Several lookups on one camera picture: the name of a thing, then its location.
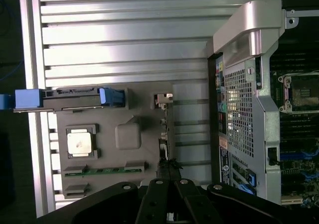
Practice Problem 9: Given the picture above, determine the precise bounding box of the green RAM stick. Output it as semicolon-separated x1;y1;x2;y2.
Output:
65;167;147;178

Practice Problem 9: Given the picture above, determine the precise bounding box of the grey parts rack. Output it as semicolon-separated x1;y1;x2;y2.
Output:
53;83;175;202

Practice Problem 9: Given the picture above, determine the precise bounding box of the green motherboard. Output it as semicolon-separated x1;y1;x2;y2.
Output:
270;22;319;207

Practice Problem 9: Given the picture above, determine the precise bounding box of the blue expansion slot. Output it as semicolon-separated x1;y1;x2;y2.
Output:
280;148;319;160

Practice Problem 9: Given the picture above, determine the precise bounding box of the CPU socket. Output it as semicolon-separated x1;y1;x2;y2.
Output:
278;71;319;114

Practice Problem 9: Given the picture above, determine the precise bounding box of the hard disk with blue carrier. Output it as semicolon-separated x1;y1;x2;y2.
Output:
0;86;125;113

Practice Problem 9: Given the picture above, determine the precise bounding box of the black open PC case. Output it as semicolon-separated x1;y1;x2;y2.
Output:
206;0;319;207

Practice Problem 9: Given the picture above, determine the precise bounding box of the silver CPU chip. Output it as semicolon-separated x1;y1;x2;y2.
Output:
66;131;92;156

